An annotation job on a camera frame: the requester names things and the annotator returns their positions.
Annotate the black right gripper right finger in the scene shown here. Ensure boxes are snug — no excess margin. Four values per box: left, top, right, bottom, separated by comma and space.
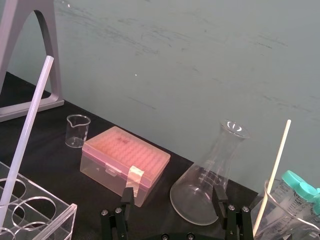
212, 185, 254, 240

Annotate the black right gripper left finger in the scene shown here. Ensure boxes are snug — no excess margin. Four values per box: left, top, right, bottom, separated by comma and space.
99, 187, 135, 240

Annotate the white stirring rod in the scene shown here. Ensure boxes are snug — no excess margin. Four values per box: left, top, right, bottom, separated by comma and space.
252, 119, 292, 239

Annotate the large clear glass beaker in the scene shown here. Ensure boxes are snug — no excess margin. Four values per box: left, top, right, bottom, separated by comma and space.
250, 178, 320, 240

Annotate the clear glass conical flask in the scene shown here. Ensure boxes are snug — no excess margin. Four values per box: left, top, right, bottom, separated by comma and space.
169, 119, 252, 226

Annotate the white tape strip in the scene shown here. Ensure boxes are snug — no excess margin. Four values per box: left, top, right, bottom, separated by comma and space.
125, 165, 146, 199

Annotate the pink plastic tip box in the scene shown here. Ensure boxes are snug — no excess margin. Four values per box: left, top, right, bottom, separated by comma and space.
79, 125, 172, 208

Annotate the teal capped clear bottle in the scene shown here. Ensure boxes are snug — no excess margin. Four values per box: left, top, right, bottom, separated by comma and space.
287, 181, 320, 226
270, 170, 305, 213

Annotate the black table cloth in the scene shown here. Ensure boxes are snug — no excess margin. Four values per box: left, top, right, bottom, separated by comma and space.
0, 70, 320, 240

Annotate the clear acrylic tube rack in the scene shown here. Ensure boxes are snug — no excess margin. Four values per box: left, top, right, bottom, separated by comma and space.
0, 161, 79, 240

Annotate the small clear glass beaker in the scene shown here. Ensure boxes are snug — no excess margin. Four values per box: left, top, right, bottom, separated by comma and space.
65, 114, 92, 149

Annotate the translucent white plastic tube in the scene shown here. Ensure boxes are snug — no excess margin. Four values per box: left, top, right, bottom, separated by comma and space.
0, 55, 55, 221

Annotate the grey arched stand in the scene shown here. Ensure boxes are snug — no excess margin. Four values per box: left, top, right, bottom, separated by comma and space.
0, 0, 64, 123

